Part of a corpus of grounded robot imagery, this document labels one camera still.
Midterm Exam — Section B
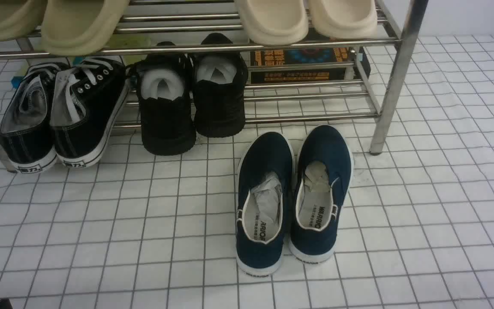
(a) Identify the black and orange box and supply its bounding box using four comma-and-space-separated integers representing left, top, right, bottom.
248, 47, 372, 87

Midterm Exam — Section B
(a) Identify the black knit sneaker right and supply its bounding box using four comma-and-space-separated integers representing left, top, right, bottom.
192, 51, 249, 138

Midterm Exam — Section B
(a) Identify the cream foam slipper far right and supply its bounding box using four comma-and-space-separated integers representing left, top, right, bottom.
307, 0, 378, 39

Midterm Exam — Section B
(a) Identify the black knit sneaker left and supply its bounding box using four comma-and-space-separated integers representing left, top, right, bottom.
127, 53, 196, 156

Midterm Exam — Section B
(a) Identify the black canvas sneaker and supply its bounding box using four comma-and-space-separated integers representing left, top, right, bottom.
0, 62, 70, 174
49, 57, 130, 170

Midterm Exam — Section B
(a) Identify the green and blue book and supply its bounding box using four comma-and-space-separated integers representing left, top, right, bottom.
11, 34, 152, 89

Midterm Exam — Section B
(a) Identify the navy slip-on shoe left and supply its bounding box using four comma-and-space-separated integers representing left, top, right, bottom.
235, 132, 295, 277

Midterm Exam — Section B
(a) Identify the olive foam slipper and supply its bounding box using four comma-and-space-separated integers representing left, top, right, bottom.
0, 0, 48, 41
40, 0, 130, 56

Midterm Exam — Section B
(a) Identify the olive foam slipper far left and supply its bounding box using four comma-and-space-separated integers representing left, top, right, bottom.
0, 0, 48, 41

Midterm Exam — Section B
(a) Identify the cream foam slipper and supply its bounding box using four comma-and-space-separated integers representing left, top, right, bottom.
307, 0, 378, 39
235, 0, 309, 46

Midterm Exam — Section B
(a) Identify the navy slip-on shoe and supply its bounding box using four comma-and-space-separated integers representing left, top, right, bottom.
235, 132, 295, 277
289, 125, 354, 264

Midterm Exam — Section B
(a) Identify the black knit sneaker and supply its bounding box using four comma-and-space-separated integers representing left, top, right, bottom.
127, 53, 196, 156
192, 51, 249, 138

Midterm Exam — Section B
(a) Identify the navy slip-on shoe right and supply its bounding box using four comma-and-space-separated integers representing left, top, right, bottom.
289, 125, 354, 264

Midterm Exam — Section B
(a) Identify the stainless steel shoe rack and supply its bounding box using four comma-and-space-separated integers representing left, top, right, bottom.
0, 0, 427, 173

